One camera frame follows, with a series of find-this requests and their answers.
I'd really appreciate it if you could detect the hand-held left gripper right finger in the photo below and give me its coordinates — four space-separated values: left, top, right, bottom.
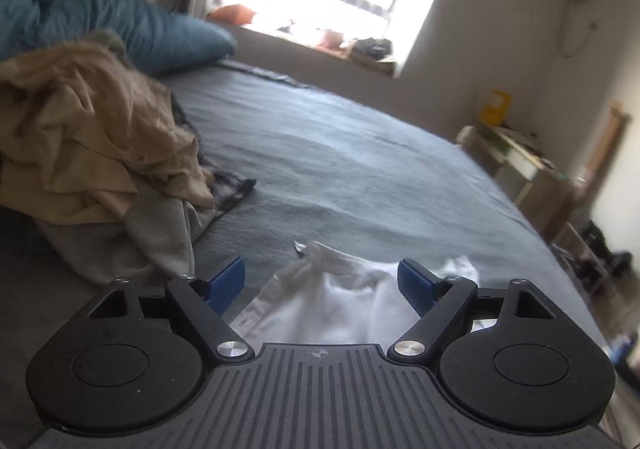
387 258 556 365

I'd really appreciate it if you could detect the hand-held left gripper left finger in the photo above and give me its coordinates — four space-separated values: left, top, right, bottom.
87 256 253 365

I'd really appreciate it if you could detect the white shirt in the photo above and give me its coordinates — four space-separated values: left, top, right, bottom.
230 241 496 345

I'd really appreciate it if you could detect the dark plaid garment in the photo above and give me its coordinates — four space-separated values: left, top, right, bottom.
170 89 258 225

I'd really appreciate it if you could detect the grey bed blanket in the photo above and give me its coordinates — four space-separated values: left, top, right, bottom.
0 59 608 449

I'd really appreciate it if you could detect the light wooden desk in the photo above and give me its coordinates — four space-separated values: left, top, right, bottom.
457 121 576 230

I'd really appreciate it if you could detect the yellow box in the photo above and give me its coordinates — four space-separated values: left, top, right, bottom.
477 89 513 126

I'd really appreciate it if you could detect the beige crumpled garment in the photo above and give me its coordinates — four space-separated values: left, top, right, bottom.
0 40 217 225

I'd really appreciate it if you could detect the dark bundle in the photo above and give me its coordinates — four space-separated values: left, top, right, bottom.
352 36 393 60

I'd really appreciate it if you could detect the wooden board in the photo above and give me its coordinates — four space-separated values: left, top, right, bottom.
587 104 631 194

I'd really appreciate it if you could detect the blue duvet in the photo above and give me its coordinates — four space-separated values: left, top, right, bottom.
0 0 238 77

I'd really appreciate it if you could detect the pink pot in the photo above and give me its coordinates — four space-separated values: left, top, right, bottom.
317 29 346 50

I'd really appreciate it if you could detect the orange item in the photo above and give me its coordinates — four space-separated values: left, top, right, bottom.
207 4 258 26

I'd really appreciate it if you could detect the thin wall cable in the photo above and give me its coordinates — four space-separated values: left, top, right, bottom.
557 0 599 60

